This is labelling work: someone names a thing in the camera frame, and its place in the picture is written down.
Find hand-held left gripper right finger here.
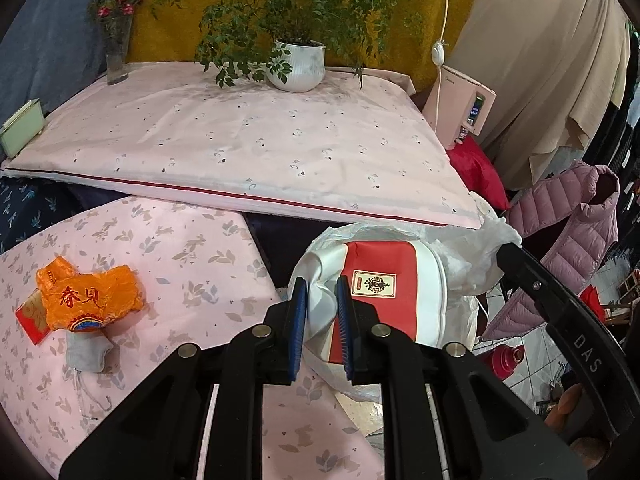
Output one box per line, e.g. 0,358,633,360
335,276,588,480

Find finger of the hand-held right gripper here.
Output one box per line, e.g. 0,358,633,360
495,242,628,436

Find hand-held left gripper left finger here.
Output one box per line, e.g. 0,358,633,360
59,276,310,480

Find red and white bag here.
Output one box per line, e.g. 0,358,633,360
300,240,448,366

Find white plastic bin liner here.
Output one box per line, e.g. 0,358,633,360
287,205,523,403

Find orange plastic bag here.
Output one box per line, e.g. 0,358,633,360
36,256,145,333

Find red flask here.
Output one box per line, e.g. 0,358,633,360
480,344,527,382

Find pink puffer jacket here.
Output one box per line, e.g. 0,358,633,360
482,160,621,343

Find pink floral tablecloth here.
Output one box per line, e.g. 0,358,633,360
0,195,386,480

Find red cushion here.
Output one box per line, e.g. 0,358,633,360
447,137,511,211

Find pale pink dotted blanket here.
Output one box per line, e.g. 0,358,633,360
0,62,488,231

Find grey face mask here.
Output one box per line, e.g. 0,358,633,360
64,332,115,418

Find pink water appliance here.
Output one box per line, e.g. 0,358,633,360
422,65,497,150

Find beige curtain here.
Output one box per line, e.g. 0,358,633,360
450,0,633,191

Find potted green plant white pot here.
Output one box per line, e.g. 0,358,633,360
150,0,426,93

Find red envelope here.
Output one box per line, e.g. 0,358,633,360
15,292,51,346

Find navy printed cloth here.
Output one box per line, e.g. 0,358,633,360
0,177,86,256

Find glass vase with red flowers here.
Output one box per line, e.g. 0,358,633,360
87,0,146,86

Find pale green box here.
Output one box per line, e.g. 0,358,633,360
0,99,46,158

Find white cable with switch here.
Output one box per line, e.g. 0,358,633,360
432,0,453,136

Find mustard yellow wall blanket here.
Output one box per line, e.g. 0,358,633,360
127,0,488,96

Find blue wall cloth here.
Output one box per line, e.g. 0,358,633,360
0,0,141,121

